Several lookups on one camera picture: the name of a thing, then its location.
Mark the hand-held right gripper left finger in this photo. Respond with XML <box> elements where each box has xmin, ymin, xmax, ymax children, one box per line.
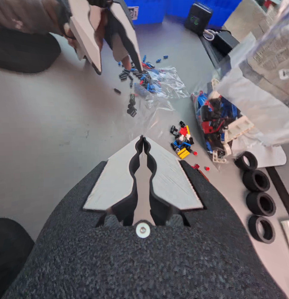
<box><xmin>83</xmin><ymin>135</ymin><xmax>144</xmax><ymax>226</ymax></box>

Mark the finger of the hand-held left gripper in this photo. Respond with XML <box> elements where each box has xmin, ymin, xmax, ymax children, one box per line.
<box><xmin>104</xmin><ymin>0</ymin><xmax>144</xmax><ymax>74</ymax></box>
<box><xmin>68</xmin><ymin>0</ymin><xmax>103</xmax><ymax>76</ymax></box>

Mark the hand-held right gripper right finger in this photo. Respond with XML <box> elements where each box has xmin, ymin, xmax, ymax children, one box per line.
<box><xmin>143</xmin><ymin>137</ymin><xmax>204</xmax><ymax>226</ymax></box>

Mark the pile of blue black pins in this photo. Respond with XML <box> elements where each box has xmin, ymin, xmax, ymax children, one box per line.
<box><xmin>114</xmin><ymin>54</ymin><xmax>169</xmax><ymax>118</ymax></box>

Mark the clear plastic bag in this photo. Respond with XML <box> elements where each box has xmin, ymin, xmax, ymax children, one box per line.
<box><xmin>134</xmin><ymin>66</ymin><xmax>190</xmax><ymax>140</ymax></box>

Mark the person's left forearm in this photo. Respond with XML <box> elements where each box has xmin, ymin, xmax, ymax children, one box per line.
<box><xmin>0</xmin><ymin>0</ymin><xmax>65</xmax><ymax>36</ymax></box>

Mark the black elbow cushion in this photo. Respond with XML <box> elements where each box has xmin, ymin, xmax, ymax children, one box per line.
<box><xmin>0</xmin><ymin>28</ymin><xmax>62</xmax><ymax>74</ymax></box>

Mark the grey desk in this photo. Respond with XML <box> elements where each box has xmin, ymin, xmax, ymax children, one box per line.
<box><xmin>0</xmin><ymin>16</ymin><xmax>289</xmax><ymax>299</ymax></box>

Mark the person's left hand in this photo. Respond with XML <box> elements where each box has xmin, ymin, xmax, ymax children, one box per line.
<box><xmin>95</xmin><ymin>11</ymin><xmax>132</xmax><ymax>70</ymax></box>

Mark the blue plastic crate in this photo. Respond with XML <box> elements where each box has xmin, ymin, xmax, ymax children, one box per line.
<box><xmin>164</xmin><ymin>0</ymin><xmax>242</xmax><ymax>26</ymax></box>
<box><xmin>124</xmin><ymin>0</ymin><xmax>166</xmax><ymax>25</ymax></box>

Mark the pile of mixed small bricks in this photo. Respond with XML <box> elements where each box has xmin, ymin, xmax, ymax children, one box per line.
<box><xmin>170</xmin><ymin>120</ymin><xmax>211</xmax><ymax>172</ymax></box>

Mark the black device with green rings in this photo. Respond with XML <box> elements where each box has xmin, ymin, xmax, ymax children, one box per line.
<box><xmin>184</xmin><ymin>2</ymin><xmax>213</xmax><ymax>35</ymax></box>

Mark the black toy tyre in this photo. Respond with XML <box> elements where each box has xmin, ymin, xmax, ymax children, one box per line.
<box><xmin>243</xmin><ymin>170</ymin><xmax>271</xmax><ymax>192</ymax></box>
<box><xmin>246</xmin><ymin>192</ymin><xmax>276</xmax><ymax>216</ymax></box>
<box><xmin>248</xmin><ymin>215</ymin><xmax>276</xmax><ymax>244</ymax></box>
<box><xmin>234</xmin><ymin>151</ymin><xmax>258</xmax><ymax>171</ymax></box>

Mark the clear bag of toy bricks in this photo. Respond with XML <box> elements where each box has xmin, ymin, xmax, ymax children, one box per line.
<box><xmin>191</xmin><ymin>30</ymin><xmax>289</xmax><ymax>164</ymax></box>

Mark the black power adapter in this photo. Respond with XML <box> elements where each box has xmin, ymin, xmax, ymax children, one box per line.
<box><xmin>213</xmin><ymin>30</ymin><xmax>240</xmax><ymax>56</ymax></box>

